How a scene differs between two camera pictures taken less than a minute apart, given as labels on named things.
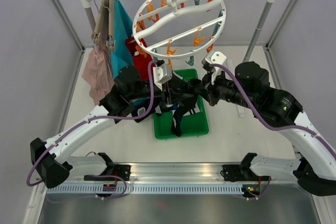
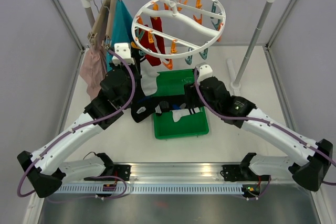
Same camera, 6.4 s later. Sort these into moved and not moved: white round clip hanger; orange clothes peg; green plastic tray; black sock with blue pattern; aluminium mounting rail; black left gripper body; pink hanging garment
Moved: orange clothes peg; black left gripper body
Not moved: pink hanging garment; white round clip hanger; green plastic tray; black sock with blue pattern; aluminium mounting rail
